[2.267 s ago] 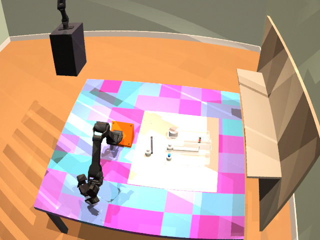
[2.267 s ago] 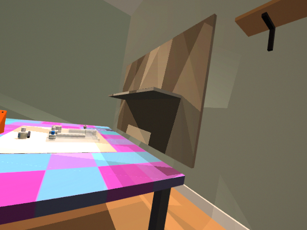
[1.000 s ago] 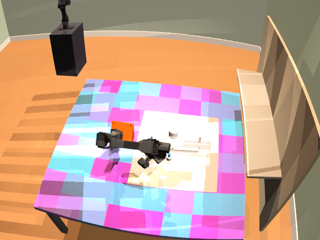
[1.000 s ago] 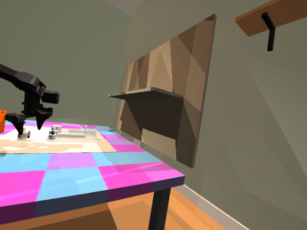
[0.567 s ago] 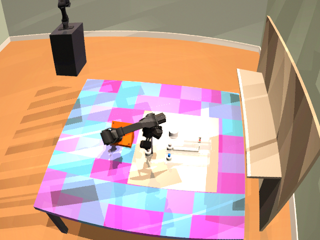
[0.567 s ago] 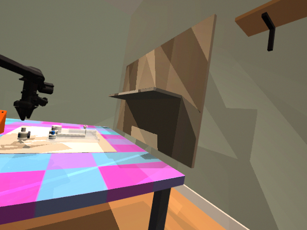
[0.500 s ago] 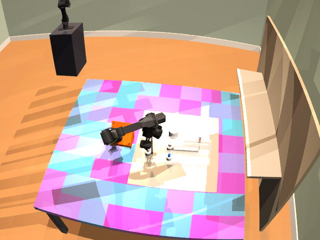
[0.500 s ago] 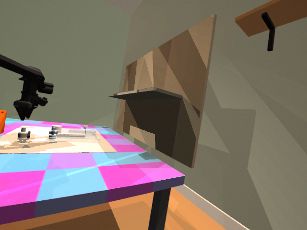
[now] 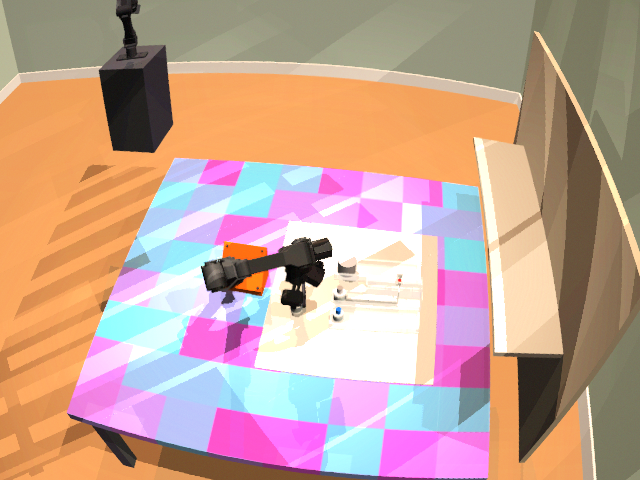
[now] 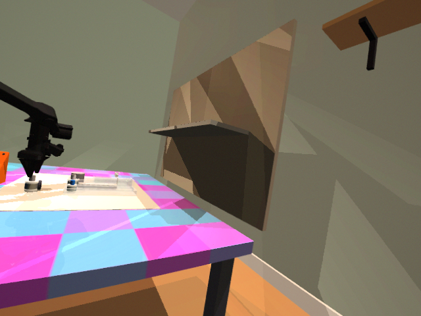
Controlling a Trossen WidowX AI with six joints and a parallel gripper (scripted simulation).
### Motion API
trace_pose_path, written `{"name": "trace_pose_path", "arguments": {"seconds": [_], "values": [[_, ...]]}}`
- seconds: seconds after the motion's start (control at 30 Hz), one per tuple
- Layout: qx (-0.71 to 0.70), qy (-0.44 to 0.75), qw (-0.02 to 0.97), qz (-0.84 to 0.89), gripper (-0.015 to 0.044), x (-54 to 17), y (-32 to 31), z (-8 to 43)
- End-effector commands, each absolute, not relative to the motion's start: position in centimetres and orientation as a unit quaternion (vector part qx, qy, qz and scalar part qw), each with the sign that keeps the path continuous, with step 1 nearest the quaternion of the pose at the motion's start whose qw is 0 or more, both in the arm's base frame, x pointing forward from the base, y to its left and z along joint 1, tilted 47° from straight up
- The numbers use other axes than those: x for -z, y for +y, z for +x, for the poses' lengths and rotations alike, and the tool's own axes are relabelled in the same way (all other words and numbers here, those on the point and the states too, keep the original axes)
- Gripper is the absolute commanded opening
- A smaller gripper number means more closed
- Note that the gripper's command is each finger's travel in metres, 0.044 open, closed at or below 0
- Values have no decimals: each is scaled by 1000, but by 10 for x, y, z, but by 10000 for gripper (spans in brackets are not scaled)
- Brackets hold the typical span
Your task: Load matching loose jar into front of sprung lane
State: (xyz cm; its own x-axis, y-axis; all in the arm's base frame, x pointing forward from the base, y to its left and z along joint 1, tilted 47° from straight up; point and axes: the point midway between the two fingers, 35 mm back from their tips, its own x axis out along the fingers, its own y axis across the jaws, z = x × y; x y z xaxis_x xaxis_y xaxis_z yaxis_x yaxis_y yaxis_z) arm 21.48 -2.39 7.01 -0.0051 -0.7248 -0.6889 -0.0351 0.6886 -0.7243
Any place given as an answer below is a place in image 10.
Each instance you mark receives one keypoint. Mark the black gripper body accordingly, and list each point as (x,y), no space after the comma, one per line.
(34,152)

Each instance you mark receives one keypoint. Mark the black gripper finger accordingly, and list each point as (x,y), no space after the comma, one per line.
(39,165)
(29,165)

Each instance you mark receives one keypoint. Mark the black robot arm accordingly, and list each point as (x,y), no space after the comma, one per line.
(42,117)

